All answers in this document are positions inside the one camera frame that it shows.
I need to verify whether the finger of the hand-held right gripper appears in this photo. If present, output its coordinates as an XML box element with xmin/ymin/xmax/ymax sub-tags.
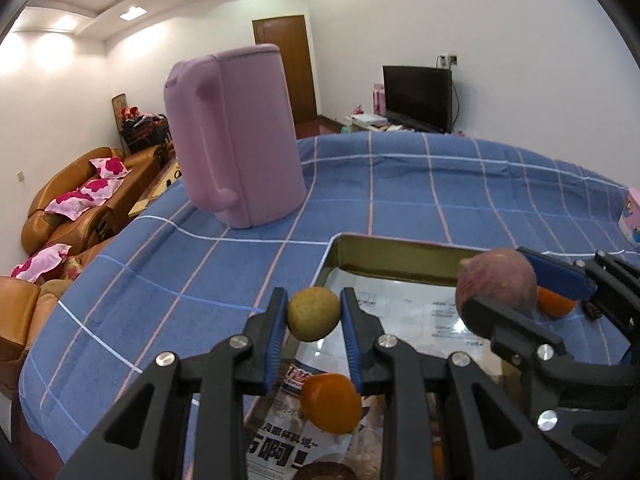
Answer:
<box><xmin>462</xmin><ymin>296</ymin><xmax>571</xmax><ymax>411</ymax></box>
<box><xmin>517</xmin><ymin>246</ymin><xmax>640</xmax><ymax>341</ymax></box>

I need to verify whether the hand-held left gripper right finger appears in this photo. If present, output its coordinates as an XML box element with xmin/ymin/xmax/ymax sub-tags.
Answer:
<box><xmin>341</xmin><ymin>286</ymin><xmax>571</xmax><ymax>480</ymax></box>

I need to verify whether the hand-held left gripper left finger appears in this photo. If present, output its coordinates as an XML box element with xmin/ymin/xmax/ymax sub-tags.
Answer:
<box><xmin>55</xmin><ymin>287</ymin><xmax>290</xmax><ymax>480</ymax></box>

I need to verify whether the orange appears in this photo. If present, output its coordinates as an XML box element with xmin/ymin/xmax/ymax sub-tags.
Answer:
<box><xmin>300</xmin><ymin>373</ymin><xmax>363</xmax><ymax>435</ymax></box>
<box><xmin>536</xmin><ymin>285</ymin><xmax>578</xmax><ymax>319</ymax></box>

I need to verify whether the small yellow-green fruit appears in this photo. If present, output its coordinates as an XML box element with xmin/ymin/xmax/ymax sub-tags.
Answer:
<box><xmin>287</xmin><ymin>286</ymin><xmax>342</xmax><ymax>342</ymax></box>

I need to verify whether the purple round fruit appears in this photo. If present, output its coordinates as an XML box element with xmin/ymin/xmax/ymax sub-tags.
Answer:
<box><xmin>455</xmin><ymin>247</ymin><xmax>540</xmax><ymax>328</ymax></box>

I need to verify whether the dark red sugarcane piece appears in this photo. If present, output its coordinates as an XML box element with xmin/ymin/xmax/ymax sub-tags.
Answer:
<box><xmin>295</xmin><ymin>461</ymin><xmax>357</xmax><ymax>480</ymax></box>

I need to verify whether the blue checked tablecloth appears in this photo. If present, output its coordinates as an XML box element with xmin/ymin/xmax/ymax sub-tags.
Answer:
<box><xmin>17</xmin><ymin>132</ymin><xmax>640</xmax><ymax>480</ymax></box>

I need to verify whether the cardboard box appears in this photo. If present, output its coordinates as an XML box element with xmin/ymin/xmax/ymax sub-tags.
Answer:
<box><xmin>159</xmin><ymin>157</ymin><xmax>187</xmax><ymax>196</ymax></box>

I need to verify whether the pink electric kettle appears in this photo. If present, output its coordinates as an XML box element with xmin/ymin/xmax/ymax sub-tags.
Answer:
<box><xmin>164</xmin><ymin>44</ymin><xmax>307</xmax><ymax>230</ymax></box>

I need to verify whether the stack of books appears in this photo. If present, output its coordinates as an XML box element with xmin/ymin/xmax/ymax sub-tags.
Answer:
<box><xmin>350</xmin><ymin>112</ymin><xmax>416</xmax><ymax>134</ymax></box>

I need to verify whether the black television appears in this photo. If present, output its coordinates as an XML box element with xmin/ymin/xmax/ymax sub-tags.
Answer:
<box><xmin>382</xmin><ymin>65</ymin><xmax>453</xmax><ymax>134</ymax></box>

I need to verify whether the pink flowered pillow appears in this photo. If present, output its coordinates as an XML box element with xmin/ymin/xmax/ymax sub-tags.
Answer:
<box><xmin>11</xmin><ymin>243</ymin><xmax>73</xmax><ymax>282</ymax></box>
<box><xmin>89</xmin><ymin>156</ymin><xmax>132</xmax><ymax>180</ymax></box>
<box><xmin>77</xmin><ymin>177</ymin><xmax>123</xmax><ymax>206</ymax></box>
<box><xmin>45</xmin><ymin>191</ymin><xmax>96</xmax><ymax>221</ymax></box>

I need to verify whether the brown leather sofa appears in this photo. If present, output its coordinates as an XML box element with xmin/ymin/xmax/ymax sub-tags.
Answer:
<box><xmin>21</xmin><ymin>147</ymin><xmax>173</xmax><ymax>256</ymax></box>
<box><xmin>0</xmin><ymin>247</ymin><xmax>116</xmax><ymax>401</ymax></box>

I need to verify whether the dark cluttered shelf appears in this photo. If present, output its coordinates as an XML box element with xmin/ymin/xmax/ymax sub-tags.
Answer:
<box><xmin>120</xmin><ymin>112</ymin><xmax>173</xmax><ymax>156</ymax></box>

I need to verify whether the brown wooden door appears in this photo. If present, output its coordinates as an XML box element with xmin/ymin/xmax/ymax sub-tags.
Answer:
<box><xmin>251</xmin><ymin>15</ymin><xmax>319</xmax><ymax>126</ymax></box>

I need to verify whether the black power cable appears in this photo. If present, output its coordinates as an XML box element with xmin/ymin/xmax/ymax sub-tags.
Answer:
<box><xmin>451</xmin><ymin>82</ymin><xmax>464</xmax><ymax>134</ymax></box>

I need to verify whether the brown picture frame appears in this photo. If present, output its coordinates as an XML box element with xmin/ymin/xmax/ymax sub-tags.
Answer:
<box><xmin>112</xmin><ymin>92</ymin><xmax>129</xmax><ymax>136</ymax></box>

